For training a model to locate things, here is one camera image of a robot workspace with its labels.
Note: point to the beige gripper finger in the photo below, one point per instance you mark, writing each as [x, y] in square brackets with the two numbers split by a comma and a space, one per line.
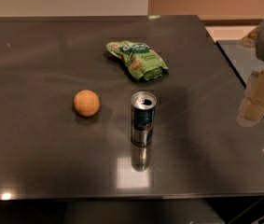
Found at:
[251, 109]

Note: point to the green rice chip bag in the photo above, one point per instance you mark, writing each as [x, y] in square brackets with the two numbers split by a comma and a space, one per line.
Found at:
[142, 62]

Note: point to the grey side table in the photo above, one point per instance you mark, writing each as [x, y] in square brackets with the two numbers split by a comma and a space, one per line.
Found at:
[250, 71]

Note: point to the open energy drink can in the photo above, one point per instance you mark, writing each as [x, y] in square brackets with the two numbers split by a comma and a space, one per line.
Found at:
[143, 105]

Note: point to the orange fruit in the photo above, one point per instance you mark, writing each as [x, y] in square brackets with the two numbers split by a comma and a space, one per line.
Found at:
[86, 103]

